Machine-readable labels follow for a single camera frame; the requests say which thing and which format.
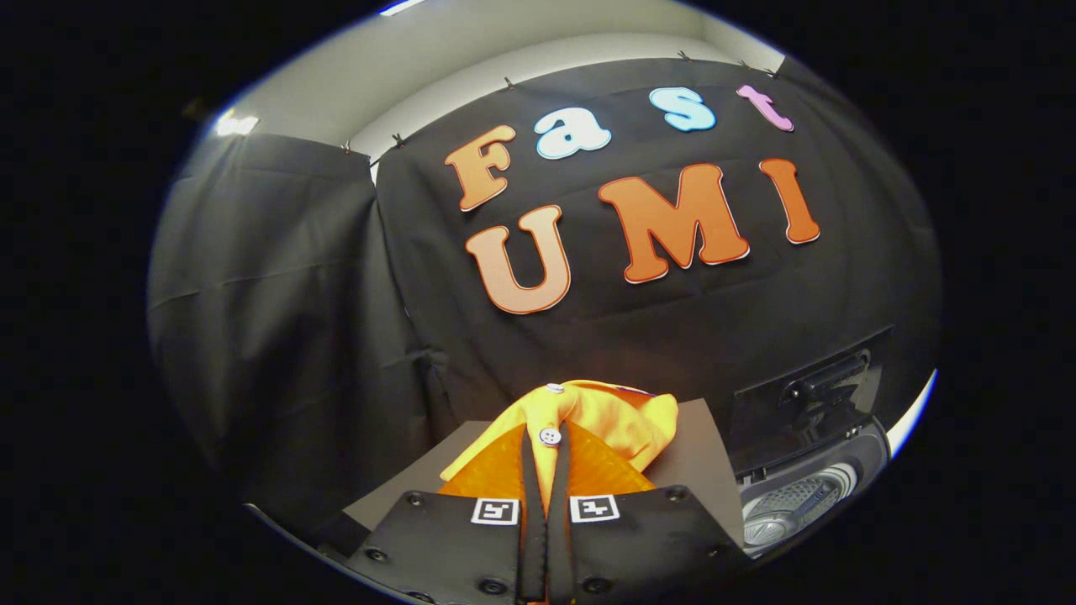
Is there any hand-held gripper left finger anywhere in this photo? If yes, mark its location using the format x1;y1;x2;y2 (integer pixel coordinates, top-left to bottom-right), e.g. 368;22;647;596
343;423;547;605

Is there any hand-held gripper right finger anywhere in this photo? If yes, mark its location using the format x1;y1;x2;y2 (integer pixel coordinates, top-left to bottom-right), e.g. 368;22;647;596
546;420;752;604

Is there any dark grey box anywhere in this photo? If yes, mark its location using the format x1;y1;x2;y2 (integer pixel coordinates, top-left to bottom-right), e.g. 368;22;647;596
343;399;746;547

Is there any yellow polo shirt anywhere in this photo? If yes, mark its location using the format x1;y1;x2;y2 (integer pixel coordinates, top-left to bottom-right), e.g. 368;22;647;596
439;380;680;513

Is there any dark washing machine lid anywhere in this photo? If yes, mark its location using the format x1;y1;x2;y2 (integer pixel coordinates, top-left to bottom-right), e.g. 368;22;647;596
727;326;894;476

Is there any white side table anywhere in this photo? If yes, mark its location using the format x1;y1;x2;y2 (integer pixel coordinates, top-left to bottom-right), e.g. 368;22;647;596
887;370;939;460

